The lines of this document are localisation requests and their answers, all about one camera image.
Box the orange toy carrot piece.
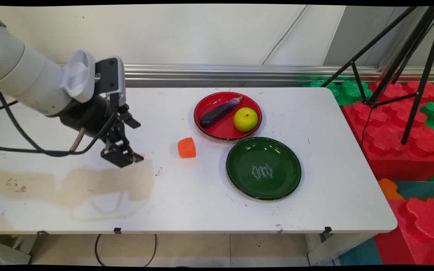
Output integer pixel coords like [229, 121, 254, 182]
[177, 137, 197, 158]

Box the white ribbed camera mount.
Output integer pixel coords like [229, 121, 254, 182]
[60, 49, 96, 104]

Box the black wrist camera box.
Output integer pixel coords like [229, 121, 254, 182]
[95, 56, 127, 108]

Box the aluminium wall rail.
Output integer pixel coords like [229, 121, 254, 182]
[124, 64, 434, 88]

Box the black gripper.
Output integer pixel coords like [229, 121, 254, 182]
[59, 95, 144, 168]

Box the white table leg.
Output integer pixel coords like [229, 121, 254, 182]
[307, 232, 376, 266]

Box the purple toy eggplant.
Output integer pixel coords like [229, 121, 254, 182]
[200, 96, 243, 128]

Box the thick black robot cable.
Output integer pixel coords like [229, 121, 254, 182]
[0, 92, 118, 157]

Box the teal foam mat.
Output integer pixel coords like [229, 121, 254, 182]
[393, 180, 434, 200]

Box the green round plate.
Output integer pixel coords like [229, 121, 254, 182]
[226, 137, 302, 201]

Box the red round plate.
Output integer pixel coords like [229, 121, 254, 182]
[193, 91, 263, 142]

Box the grey table leg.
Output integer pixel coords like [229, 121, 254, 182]
[0, 235, 33, 265]

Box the black floor cable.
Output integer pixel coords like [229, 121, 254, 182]
[95, 234, 158, 268]

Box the yellow-green toy apple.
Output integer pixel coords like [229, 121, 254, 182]
[234, 107, 258, 132]

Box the orange foam piece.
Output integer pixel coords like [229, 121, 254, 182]
[377, 178, 404, 200]

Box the black tripod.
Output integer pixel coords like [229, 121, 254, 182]
[321, 6, 434, 145]

